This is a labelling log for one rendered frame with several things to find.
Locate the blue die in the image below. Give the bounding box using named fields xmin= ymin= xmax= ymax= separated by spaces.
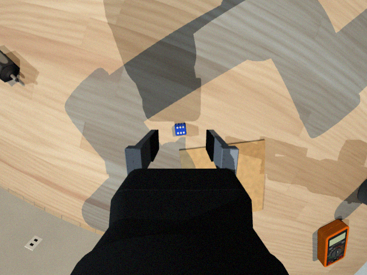
xmin=175 ymin=123 xmax=187 ymax=136

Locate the orange square mat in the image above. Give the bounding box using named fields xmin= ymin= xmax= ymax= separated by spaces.
xmin=179 ymin=140 xmax=265 ymax=212

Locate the grey plastic bottle with blue cap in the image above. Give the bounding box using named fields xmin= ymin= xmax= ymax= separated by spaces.
xmin=358 ymin=180 xmax=367 ymax=205

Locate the orange digital multimeter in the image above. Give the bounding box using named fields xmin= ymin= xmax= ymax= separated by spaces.
xmin=317 ymin=219 xmax=349 ymax=267

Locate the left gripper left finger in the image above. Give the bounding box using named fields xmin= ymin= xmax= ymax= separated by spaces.
xmin=125 ymin=129 xmax=159 ymax=175

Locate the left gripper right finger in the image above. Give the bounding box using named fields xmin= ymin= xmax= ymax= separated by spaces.
xmin=206 ymin=129 xmax=239 ymax=175

